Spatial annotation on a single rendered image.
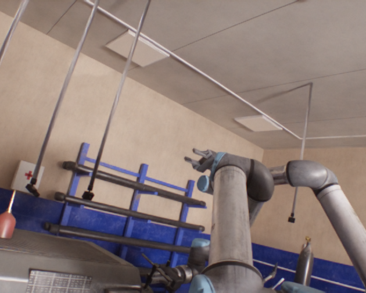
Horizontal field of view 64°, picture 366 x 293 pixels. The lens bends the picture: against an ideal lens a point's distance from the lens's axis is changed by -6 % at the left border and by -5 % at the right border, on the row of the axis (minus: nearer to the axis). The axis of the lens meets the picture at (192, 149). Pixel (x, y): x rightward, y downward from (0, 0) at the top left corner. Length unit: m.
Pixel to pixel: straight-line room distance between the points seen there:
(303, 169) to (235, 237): 0.63
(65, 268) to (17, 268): 0.14
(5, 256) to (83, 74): 3.81
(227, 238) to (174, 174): 4.50
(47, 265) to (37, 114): 3.42
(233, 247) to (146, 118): 4.30
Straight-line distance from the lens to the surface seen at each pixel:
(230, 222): 0.84
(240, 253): 0.77
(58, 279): 1.00
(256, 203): 1.24
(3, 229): 1.13
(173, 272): 1.49
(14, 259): 0.99
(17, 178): 4.11
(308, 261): 4.61
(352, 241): 1.35
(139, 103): 4.93
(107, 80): 4.73
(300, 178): 1.35
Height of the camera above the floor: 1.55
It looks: 13 degrees up
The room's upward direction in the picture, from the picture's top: 13 degrees clockwise
